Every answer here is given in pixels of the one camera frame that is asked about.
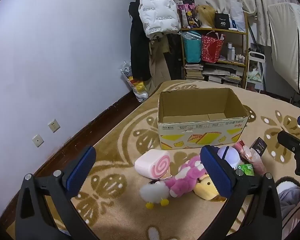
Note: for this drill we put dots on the stack of books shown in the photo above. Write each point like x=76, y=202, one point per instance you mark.
x=193, y=72

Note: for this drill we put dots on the beige patterned carpet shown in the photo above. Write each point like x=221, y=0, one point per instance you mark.
x=125, y=135

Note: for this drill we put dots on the grey fluffy slipper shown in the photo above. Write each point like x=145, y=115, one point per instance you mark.
x=288, y=192

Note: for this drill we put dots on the square wall socket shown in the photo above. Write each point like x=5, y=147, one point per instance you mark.
x=37, y=141
x=54, y=125

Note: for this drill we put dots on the green packet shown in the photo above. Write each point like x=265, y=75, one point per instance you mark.
x=247, y=170

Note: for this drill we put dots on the white puffer jacket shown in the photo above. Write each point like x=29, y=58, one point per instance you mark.
x=158, y=10

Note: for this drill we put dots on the wooden shelf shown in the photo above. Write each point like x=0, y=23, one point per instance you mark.
x=237, y=33

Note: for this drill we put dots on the small black box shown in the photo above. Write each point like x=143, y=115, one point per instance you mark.
x=258, y=146

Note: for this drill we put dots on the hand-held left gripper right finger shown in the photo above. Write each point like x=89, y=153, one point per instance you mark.
x=216, y=172

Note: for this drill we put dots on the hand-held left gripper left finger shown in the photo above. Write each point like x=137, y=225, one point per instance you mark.
x=81, y=171

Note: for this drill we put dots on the beige hanging coat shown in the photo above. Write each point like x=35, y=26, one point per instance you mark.
x=160, y=67

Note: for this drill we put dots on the blonde wig on head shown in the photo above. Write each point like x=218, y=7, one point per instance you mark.
x=206, y=15

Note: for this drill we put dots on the pink plastic plush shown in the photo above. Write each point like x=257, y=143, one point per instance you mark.
x=253, y=161

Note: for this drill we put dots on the teal bag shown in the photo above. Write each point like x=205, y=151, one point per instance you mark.
x=192, y=48

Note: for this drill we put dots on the black gift box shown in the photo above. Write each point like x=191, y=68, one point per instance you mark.
x=222, y=20

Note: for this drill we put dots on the yellow bear plush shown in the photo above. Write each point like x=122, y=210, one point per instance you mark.
x=205, y=188

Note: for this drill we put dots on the white paper bag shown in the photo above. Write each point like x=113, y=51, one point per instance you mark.
x=237, y=15

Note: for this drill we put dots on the red patterned bag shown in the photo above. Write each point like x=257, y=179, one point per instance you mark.
x=211, y=48

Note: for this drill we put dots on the purple printed bag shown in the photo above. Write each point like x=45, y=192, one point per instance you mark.
x=190, y=13

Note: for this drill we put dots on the printed cardboard box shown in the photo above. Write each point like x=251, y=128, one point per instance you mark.
x=190, y=105

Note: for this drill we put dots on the clear plastic bag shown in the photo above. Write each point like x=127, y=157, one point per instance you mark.
x=137, y=87

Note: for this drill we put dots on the row of small bottles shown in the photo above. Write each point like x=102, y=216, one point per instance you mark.
x=233, y=53

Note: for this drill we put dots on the white fluffy chick plush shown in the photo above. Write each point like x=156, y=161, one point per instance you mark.
x=152, y=192

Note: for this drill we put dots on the white purple round plush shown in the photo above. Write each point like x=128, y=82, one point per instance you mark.
x=230, y=157

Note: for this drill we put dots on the black hanging coat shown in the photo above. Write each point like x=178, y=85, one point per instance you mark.
x=138, y=55

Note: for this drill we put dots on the pink swirl roll plush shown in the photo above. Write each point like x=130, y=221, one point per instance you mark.
x=150, y=163

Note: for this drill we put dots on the white bedding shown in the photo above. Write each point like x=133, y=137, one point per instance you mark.
x=285, y=47

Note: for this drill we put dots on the white trolley cart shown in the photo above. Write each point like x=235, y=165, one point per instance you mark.
x=255, y=62

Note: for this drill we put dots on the pile of papers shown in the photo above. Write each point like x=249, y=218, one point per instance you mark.
x=222, y=76

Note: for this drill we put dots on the pink bear plush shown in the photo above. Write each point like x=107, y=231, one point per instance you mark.
x=187, y=176

